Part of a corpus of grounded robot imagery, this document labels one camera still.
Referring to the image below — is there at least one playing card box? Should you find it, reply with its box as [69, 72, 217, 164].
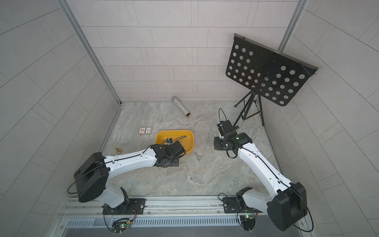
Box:
[138, 126, 153, 135]

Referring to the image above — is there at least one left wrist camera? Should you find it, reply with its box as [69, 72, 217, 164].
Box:
[167, 141, 186, 159]

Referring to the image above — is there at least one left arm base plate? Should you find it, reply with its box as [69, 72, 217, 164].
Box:
[102, 198, 146, 215]

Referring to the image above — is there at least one yellow plastic storage box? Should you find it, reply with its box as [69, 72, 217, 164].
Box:
[156, 130, 194, 155]

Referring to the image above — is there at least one rhinestone silver microphone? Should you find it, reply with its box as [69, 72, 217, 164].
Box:
[172, 96, 190, 117]

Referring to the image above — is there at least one aluminium rail frame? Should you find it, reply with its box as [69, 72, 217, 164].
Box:
[52, 194, 308, 237]

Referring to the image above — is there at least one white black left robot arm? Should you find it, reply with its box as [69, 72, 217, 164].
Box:
[73, 141, 186, 208]

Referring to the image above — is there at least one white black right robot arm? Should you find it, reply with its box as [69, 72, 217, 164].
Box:
[214, 133, 309, 231]

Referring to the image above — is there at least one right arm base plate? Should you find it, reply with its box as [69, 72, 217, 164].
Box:
[222, 197, 257, 214]

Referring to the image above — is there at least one silver screw cluster screw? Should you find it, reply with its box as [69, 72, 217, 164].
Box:
[194, 152, 204, 161]

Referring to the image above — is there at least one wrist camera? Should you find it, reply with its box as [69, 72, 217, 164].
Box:
[167, 141, 186, 159]
[217, 120, 239, 139]

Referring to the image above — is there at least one green circuit board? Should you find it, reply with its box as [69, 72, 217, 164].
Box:
[239, 215, 256, 232]
[112, 218, 132, 235]

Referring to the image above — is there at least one black perforated music stand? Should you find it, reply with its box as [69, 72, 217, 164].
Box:
[225, 34, 318, 120]

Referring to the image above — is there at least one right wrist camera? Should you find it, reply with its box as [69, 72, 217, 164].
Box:
[217, 120, 239, 139]

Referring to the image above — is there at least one left green circuit board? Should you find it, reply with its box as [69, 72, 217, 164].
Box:
[112, 218, 132, 235]

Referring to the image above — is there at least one right green circuit board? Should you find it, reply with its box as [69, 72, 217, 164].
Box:
[239, 215, 256, 232]

